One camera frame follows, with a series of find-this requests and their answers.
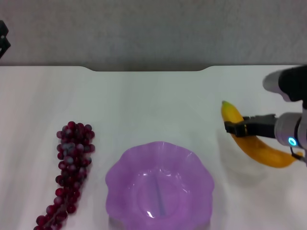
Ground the yellow banana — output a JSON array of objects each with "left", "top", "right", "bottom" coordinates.
[{"left": 221, "top": 100, "right": 297, "bottom": 169}]

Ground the purple wavy plastic plate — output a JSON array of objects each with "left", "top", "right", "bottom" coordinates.
[{"left": 105, "top": 141, "right": 216, "bottom": 230}]

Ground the dark red grape bunch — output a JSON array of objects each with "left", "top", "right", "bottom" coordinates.
[{"left": 33, "top": 121, "right": 96, "bottom": 230}]

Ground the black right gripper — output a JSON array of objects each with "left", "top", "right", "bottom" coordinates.
[{"left": 224, "top": 114, "right": 279, "bottom": 139}]

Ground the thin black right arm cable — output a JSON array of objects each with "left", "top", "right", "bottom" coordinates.
[{"left": 288, "top": 145, "right": 307, "bottom": 166}]

